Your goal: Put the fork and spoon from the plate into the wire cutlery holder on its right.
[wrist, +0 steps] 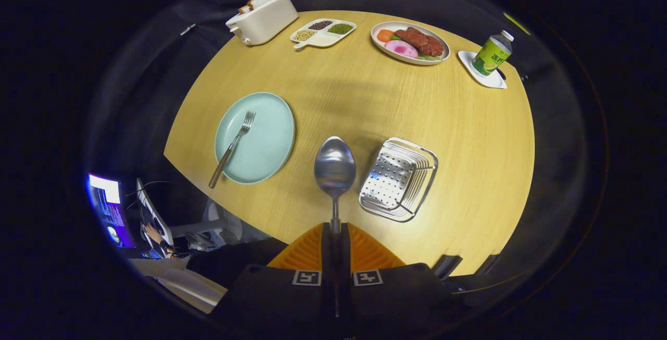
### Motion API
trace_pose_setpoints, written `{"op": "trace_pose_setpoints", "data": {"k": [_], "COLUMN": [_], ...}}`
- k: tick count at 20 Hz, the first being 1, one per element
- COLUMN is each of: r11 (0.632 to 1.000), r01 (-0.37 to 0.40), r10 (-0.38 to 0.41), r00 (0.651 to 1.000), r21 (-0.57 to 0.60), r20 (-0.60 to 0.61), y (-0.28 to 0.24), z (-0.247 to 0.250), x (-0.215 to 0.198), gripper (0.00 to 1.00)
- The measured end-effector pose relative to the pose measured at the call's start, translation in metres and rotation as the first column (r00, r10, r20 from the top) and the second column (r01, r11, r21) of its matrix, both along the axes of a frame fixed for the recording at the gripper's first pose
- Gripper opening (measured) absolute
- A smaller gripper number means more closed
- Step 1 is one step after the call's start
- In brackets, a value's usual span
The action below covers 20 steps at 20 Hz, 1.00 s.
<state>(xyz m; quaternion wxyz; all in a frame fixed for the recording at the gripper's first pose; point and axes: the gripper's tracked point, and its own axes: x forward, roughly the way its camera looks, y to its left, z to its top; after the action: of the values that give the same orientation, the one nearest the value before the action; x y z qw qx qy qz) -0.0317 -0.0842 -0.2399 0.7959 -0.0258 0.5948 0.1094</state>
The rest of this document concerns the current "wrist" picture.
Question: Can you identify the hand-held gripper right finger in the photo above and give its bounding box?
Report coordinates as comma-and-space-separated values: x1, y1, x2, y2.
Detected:
341, 222, 460, 329

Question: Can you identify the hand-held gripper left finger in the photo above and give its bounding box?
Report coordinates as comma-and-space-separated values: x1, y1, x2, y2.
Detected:
211, 222, 337, 330

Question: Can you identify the metal spoon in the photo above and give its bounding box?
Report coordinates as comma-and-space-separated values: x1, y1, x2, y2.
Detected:
314, 136, 357, 234

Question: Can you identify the fork with wooden handle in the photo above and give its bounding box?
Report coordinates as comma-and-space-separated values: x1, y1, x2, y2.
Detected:
209, 111, 256, 189

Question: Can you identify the perforated metal basket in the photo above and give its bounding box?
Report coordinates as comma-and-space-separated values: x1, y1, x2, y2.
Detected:
359, 137, 439, 223

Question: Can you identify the teal round plate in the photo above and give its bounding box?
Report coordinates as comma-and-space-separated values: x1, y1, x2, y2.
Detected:
214, 92, 296, 185

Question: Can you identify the lit computer monitor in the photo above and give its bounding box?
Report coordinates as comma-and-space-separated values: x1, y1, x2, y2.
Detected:
88, 174, 136, 248

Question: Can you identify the white square saucer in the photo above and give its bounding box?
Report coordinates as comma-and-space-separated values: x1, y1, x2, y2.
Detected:
458, 51, 508, 89

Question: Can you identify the white oval food plate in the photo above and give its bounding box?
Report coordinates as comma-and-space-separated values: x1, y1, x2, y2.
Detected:
370, 21, 451, 66

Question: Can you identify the pink round food slice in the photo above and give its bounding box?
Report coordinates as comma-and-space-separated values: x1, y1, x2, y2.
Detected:
385, 39, 419, 59

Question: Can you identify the brown steak piece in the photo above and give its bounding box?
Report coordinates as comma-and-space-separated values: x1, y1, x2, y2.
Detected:
393, 27, 444, 57

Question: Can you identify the white divided snack tray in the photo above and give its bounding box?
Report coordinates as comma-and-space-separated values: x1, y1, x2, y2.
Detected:
290, 18, 357, 50

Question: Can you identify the green drink bottle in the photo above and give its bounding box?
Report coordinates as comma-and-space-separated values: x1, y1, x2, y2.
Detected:
471, 30, 514, 77

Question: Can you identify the white toaster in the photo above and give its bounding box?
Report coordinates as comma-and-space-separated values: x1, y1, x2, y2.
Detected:
225, 0, 300, 46

